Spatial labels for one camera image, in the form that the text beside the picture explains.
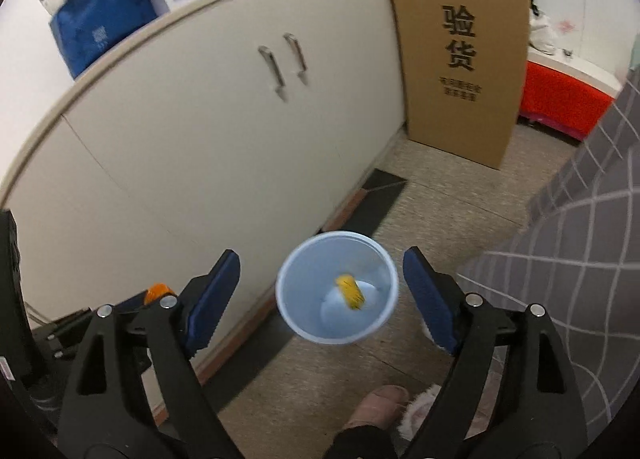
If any translucent blue trash bin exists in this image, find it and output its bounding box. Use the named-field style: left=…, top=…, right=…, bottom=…
left=276, top=231, right=399, bottom=345

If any brown cardboard box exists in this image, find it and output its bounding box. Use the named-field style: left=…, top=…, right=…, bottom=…
left=393, top=0, right=529, bottom=168

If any red storage box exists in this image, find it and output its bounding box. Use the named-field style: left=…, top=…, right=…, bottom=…
left=520, top=61, right=614, bottom=141

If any right metal cabinet handle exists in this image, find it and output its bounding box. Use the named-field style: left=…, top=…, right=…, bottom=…
left=283, top=32, right=308, bottom=85

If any left metal cabinet handle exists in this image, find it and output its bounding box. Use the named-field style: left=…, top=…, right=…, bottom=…
left=257, top=45, right=288, bottom=102

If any yellow wrapper trash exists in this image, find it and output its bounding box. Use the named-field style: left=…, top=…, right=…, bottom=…
left=335, top=274, right=366, bottom=311

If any white low cabinet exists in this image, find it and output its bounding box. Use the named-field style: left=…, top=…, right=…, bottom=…
left=1, top=0, right=405, bottom=380

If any metal cabinet handle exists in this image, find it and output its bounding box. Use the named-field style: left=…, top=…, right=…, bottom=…
left=257, top=45, right=288, bottom=102
left=283, top=32, right=308, bottom=85

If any grey checked bed sheet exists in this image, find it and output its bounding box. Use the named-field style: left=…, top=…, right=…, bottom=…
left=456, top=70, right=640, bottom=439

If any pink slipper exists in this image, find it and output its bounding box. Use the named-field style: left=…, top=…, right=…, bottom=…
left=343, top=385, right=410, bottom=430

